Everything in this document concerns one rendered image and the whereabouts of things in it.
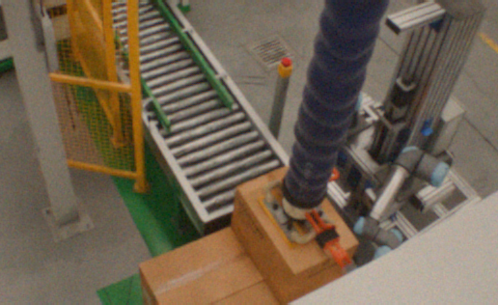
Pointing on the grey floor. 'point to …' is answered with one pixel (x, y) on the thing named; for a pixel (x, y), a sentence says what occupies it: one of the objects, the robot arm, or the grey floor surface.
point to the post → (279, 100)
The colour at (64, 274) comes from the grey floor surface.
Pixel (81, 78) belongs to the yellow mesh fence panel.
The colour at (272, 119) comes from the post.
